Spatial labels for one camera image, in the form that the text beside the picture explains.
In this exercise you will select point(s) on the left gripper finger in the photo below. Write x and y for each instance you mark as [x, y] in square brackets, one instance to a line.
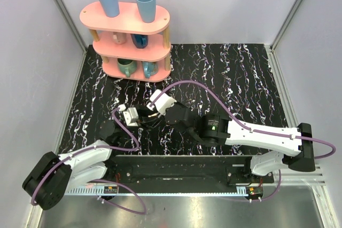
[143, 111]
[149, 124]

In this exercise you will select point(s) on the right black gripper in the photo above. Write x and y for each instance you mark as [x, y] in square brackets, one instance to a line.
[179, 104]

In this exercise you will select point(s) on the black earbud charging case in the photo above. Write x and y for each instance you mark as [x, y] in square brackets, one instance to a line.
[153, 116]

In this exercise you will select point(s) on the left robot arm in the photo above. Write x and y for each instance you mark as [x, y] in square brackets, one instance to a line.
[54, 175]

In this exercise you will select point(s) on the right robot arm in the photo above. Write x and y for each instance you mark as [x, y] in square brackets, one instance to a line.
[288, 147]

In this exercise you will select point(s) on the blue butterfly mug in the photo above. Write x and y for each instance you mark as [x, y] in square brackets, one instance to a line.
[149, 68]

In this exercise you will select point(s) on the green ceramic mug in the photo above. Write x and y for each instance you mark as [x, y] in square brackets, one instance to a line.
[127, 66]

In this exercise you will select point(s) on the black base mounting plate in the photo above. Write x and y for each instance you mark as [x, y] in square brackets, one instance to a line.
[156, 174]

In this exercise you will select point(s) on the pink three-tier wooden shelf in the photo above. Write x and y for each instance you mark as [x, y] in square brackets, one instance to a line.
[129, 21]

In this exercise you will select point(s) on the dark blue mug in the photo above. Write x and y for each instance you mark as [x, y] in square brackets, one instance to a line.
[139, 41]

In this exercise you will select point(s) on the pink mug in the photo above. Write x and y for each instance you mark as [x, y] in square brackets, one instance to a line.
[119, 38]

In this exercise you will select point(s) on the left controller board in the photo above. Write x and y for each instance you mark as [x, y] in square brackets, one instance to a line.
[111, 189]

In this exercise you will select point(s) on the controller board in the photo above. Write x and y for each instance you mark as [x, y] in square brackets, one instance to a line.
[111, 189]
[255, 191]

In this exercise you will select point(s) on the short light blue cup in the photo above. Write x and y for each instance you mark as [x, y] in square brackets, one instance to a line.
[147, 10]

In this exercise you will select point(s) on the right controller board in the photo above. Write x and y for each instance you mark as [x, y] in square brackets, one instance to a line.
[255, 191]

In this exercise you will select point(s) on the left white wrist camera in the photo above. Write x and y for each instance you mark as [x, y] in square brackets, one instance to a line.
[130, 115]

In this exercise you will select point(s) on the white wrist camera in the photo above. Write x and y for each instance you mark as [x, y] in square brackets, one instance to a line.
[130, 115]
[160, 102]

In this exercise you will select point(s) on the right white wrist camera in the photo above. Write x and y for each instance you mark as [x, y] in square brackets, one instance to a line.
[160, 102]

